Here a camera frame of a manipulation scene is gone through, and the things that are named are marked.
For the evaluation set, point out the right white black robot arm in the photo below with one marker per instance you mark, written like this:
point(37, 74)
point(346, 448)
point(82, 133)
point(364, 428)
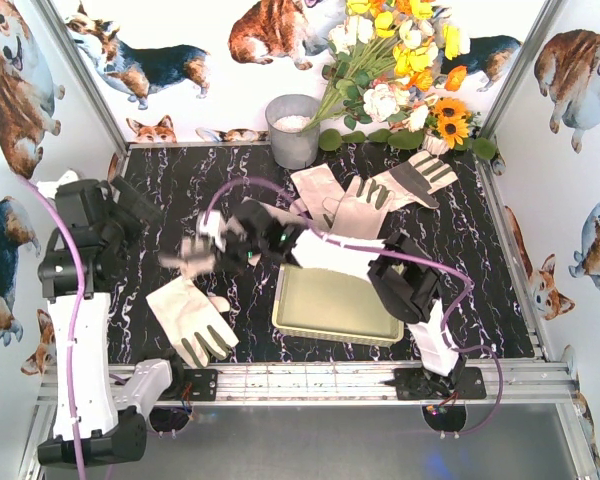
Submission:
point(406, 283)

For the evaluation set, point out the artificial flower bouquet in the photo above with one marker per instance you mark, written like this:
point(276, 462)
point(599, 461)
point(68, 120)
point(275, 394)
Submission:
point(391, 60)

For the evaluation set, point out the aluminium front frame rail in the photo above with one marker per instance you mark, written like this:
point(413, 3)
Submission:
point(347, 383)

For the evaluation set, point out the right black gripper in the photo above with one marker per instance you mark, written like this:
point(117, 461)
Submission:
point(235, 240)

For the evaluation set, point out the grey metal bucket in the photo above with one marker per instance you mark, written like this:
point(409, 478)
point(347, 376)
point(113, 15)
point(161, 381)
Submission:
point(293, 135)

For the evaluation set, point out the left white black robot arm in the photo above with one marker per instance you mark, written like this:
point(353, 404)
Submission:
point(96, 222)

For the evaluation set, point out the grey cuffed glove back right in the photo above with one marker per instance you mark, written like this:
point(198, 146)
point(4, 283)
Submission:
point(416, 180)

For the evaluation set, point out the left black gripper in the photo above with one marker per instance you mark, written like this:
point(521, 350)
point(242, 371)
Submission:
point(131, 198)

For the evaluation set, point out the small sunflower pot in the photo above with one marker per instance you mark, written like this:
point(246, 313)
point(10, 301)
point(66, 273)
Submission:
point(450, 125)

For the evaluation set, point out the white glove green fingertips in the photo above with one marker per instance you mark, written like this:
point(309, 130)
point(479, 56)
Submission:
point(361, 211)

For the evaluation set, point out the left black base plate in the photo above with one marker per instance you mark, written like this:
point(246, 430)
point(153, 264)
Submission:
point(195, 385)

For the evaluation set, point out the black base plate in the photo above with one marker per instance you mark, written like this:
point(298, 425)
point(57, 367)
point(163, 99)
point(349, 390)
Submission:
point(195, 385)
point(419, 384)

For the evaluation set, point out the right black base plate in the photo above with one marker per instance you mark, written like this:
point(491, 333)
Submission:
point(419, 384)

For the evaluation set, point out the beige plastic storage basket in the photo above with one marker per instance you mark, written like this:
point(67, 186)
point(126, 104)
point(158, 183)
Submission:
point(326, 305)

